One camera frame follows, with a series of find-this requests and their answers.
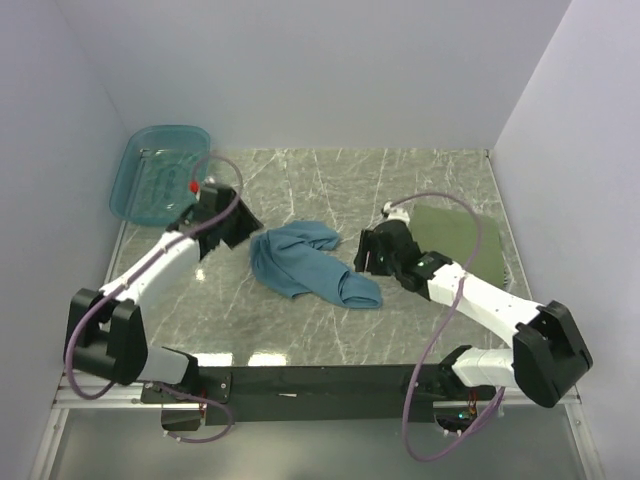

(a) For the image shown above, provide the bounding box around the olive green tank top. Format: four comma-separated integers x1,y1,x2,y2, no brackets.
409,204,505,288

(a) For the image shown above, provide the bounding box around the blue white striped tank top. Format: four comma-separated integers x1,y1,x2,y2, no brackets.
502,265,512,289

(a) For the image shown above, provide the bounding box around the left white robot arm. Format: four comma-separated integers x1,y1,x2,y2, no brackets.
64,183,262,402

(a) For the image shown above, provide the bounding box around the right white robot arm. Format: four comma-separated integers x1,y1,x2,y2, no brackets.
354,220,593,408

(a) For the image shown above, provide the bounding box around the teal plastic laundry basket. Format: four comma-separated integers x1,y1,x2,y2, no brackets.
109,125,211,227

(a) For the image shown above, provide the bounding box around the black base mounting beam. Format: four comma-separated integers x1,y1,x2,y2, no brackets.
139,363,501,431

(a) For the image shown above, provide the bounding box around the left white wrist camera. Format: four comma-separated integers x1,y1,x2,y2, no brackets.
188,176,216,196

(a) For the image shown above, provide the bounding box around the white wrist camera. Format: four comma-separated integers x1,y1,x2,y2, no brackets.
188,176,216,196
381,202,410,225

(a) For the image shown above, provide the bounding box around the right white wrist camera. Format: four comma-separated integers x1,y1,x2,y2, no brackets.
381,202,410,225

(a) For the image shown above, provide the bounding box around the aluminium extrusion frame rail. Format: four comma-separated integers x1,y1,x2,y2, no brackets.
29,224,166,480

